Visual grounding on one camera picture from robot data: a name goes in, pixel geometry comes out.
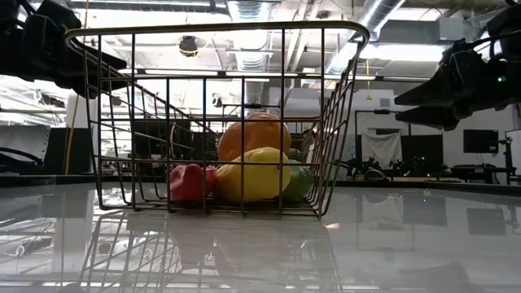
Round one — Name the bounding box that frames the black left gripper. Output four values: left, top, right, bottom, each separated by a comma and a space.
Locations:
20, 0, 128, 99

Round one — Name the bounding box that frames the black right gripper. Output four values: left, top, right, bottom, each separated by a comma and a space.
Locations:
393, 39, 521, 132

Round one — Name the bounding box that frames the bronze wire basket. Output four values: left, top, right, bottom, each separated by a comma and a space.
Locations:
63, 20, 371, 219

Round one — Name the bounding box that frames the plain red pepper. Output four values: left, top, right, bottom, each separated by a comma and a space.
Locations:
169, 163, 219, 203

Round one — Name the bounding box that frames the green bell pepper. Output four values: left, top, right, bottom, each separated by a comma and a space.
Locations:
283, 160, 315, 203

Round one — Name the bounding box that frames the orange fruit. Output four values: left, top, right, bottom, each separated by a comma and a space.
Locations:
217, 112, 292, 163

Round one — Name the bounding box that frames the yellow lemon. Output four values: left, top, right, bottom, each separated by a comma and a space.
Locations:
214, 146, 292, 203

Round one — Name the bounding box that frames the black partition panel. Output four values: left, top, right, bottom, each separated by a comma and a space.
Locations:
401, 133, 444, 168
42, 127, 94, 176

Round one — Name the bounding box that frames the white pillar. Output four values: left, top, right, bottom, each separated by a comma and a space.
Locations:
66, 94, 102, 176

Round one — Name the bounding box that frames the white hanging cloth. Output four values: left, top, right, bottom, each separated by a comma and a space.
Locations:
361, 132, 403, 168

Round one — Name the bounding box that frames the grey ceiling box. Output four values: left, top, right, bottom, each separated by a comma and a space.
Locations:
438, 16, 465, 42

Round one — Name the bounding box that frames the black tripod stand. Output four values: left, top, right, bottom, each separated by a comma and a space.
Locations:
498, 137, 514, 168

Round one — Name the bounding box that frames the black background robot rig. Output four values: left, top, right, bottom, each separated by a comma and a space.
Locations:
339, 154, 447, 183

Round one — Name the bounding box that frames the white board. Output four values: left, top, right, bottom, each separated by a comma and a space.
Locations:
506, 129, 521, 168

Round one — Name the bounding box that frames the grey perforated sheet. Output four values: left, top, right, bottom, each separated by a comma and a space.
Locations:
0, 124, 52, 164

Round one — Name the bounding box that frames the grey horizontal metal rail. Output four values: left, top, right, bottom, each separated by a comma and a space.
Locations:
0, 63, 433, 82

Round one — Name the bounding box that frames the black metal frame stand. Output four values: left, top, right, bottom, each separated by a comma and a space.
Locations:
355, 108, 412, 172

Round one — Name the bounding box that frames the black wall monitor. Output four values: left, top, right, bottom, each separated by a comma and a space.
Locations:
462, 129, 500, 155

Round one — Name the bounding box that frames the yellow hanging cable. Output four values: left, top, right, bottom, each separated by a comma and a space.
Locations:
63, 91, 81, 176

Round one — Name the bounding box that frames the black overhead camera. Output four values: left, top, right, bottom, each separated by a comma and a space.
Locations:
177, 35, 199, 58

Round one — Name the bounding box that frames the smooth silver ceiling duct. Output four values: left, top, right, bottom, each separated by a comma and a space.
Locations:
325, 0, 408, 77

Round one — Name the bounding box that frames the ribbed silver ceiling duct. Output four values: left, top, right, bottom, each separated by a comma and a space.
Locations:
227, 0, 272, 72

